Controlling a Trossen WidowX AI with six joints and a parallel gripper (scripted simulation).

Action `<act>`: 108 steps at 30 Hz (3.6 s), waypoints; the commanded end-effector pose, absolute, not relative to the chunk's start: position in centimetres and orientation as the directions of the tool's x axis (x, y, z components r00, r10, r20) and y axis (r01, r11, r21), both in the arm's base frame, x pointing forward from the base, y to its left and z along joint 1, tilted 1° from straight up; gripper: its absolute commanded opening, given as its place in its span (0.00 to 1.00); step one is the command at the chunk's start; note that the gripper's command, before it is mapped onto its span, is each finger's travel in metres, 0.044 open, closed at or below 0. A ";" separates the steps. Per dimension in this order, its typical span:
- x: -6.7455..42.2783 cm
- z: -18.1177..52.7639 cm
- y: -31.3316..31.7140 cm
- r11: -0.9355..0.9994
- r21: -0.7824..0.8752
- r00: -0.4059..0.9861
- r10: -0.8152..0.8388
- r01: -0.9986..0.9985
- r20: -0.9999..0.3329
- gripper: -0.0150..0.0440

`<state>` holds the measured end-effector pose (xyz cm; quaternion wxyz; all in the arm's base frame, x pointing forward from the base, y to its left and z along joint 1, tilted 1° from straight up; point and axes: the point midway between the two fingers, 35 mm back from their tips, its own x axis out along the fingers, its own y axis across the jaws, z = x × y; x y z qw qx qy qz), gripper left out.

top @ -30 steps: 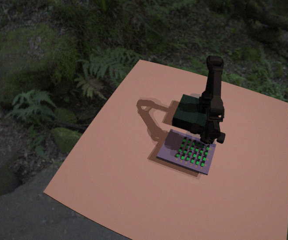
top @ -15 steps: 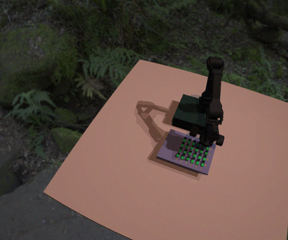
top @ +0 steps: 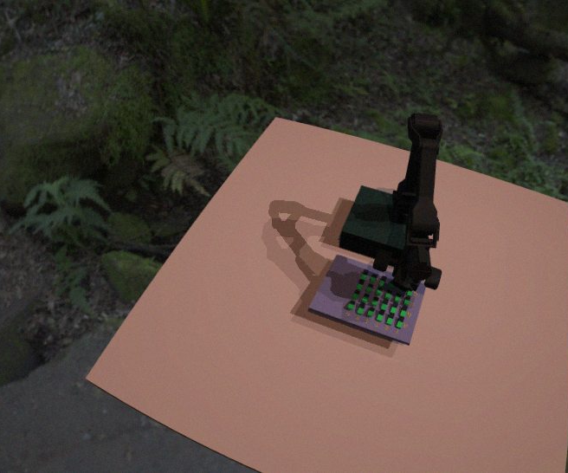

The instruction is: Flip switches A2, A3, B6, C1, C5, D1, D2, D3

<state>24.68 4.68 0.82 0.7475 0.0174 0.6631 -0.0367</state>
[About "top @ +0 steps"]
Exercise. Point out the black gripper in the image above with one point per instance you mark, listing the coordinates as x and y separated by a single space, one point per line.
383 259

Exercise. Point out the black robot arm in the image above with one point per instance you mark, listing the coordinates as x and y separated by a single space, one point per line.
413 201

